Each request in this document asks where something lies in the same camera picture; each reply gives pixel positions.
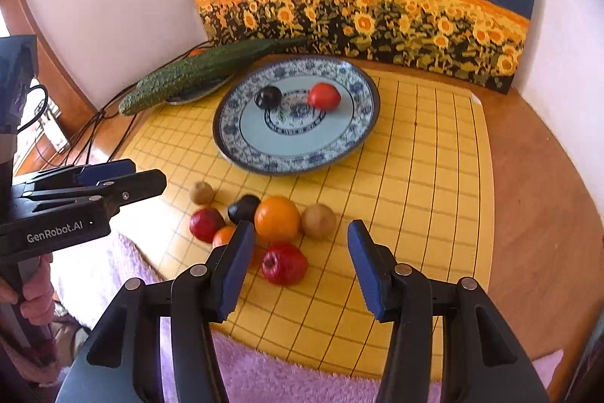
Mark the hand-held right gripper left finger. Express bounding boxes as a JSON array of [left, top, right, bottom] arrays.
[[55, 220, 256, 403]]

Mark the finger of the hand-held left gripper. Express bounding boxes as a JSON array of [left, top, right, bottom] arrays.
[[23, 168, 169, 221], [12, 157, 138, 196]]

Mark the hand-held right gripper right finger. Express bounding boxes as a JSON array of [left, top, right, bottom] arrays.
[[347, 219, 552, 403]]

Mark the red apple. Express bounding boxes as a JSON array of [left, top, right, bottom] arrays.
[[189, 208, 226, 243], [261, 242, 309, 287], [308, 83, 341, 111]]

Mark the small brown kiwi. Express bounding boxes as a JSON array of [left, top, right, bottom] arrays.
[[190, 181, 216, 205]]

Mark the dark purple plum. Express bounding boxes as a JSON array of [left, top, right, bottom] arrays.
[[254, 86, 283, 109], [227, 194, 261, 225]]

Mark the large orange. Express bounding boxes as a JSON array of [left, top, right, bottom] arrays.
[[254, 196, 301, 242]]

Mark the large blue patterned plate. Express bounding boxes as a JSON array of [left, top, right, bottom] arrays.
[[212, 56, 381, 176]]

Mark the person's left hand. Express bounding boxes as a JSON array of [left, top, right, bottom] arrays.
[[0, 253, 55, 329]]

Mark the long green cucumber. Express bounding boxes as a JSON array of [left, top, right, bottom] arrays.
[[136, 37, 308, 99], [118, 68, 237, 117]]

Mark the yellow grid mat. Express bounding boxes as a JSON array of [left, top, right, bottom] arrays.
[[111, 62, 495, 380]]

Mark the small blue patterned plate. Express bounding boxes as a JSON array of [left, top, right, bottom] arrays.
[[165, 73, 234, 105]]

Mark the red apple top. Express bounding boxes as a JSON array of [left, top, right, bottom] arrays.
[[308, 83, 341, 111]]

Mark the thin black cable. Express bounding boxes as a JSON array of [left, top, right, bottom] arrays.
[[35, 39, 211, 168]]

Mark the thick black cable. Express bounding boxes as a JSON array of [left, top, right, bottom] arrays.
[[18, 84, 49, 131]]

